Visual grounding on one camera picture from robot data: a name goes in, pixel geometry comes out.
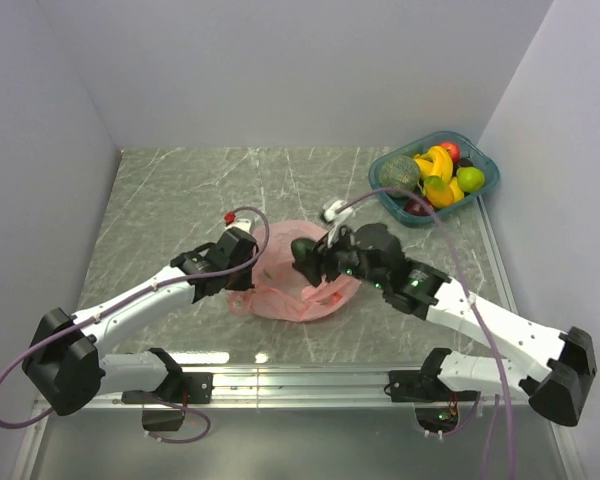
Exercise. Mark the dark purple mangosteen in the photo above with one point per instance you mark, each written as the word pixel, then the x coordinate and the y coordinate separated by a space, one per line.
pixel 464 163

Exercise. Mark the green netted melon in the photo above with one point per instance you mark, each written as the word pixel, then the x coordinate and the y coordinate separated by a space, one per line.
pixel 400 172

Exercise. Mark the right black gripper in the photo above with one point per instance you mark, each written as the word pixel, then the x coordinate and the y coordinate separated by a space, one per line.
pixel 312 268

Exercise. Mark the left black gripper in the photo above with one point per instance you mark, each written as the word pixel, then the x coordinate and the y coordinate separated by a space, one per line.
pixel 245 282

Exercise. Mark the yellow banana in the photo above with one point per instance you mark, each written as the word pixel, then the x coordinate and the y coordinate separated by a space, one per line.
pixel 435 162

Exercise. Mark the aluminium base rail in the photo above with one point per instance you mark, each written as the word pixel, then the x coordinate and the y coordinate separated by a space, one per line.
pixel 320 421

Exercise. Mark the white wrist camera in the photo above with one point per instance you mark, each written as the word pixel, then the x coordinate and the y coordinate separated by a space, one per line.
pixel 333 214
pixel 232 220

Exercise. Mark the teal plastic tray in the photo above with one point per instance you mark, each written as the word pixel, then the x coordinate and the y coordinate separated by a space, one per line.
pixel 394 201

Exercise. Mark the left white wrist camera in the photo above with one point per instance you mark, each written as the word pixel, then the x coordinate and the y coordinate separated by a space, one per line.
pixel 232 220

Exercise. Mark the pink plastic bag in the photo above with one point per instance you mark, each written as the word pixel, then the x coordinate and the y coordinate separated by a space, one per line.
pixel 282 293

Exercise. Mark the red apple in tray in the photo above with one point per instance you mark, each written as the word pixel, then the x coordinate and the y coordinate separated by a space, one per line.
pixel 452 149

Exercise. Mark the yellow orange mango with leaf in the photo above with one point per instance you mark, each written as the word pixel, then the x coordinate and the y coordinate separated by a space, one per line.
pixel 437 191

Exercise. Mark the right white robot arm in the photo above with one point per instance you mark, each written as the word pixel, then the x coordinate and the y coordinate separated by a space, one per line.
pixel 552 370

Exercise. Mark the dark green avocado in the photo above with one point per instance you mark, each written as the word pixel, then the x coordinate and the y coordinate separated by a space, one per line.
pixel 304 249

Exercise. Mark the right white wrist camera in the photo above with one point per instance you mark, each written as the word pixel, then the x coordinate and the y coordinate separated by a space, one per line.
pixel 333 214

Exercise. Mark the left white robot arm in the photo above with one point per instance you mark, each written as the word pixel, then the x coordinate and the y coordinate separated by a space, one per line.
pixel 75 361

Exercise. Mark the dark red apple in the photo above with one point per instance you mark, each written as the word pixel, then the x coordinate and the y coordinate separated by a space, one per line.
pixel 418 207

